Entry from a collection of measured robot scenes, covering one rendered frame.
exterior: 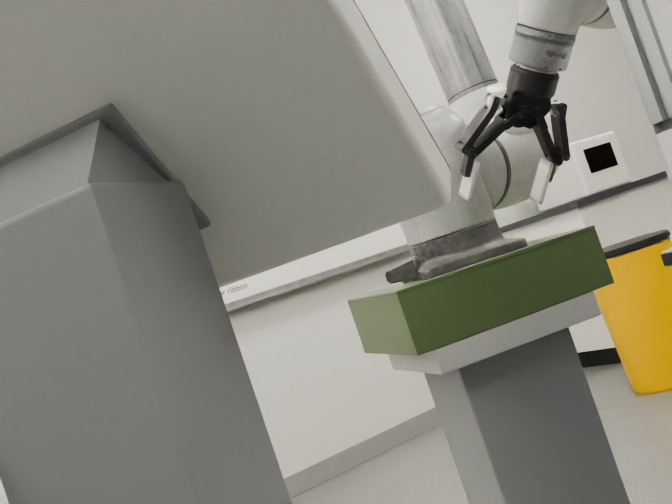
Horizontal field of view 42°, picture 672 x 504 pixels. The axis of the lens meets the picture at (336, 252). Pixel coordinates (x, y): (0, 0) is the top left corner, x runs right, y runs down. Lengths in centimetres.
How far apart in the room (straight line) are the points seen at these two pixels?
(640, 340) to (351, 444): 150
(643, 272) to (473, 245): 257
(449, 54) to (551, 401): 65
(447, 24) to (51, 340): 116
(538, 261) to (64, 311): 90
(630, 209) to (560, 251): 364
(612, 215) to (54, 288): 442
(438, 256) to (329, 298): 309
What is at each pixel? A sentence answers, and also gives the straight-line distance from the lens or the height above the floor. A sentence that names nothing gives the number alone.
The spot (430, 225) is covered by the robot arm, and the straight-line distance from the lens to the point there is 141.
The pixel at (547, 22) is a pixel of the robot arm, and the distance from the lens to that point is 132.
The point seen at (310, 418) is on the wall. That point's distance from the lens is 436.
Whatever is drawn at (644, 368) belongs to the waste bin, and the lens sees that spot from 404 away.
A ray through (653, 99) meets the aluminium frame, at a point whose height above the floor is 97.
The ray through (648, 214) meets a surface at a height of 70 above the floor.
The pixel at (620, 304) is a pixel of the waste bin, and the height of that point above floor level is 41.
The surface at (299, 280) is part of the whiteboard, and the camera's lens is 440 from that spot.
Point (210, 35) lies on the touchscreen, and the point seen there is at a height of 109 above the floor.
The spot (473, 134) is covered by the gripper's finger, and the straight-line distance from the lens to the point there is 134.
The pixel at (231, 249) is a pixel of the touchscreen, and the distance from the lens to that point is 74.
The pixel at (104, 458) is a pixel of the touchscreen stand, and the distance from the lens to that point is 63.
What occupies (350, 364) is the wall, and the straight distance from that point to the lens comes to 450.
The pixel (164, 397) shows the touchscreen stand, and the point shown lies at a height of 87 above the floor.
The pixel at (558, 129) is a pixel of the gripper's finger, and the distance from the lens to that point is 142.
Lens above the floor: 90
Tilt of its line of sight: 2 degrees up
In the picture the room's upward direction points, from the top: 19 degrees counter-clockwise
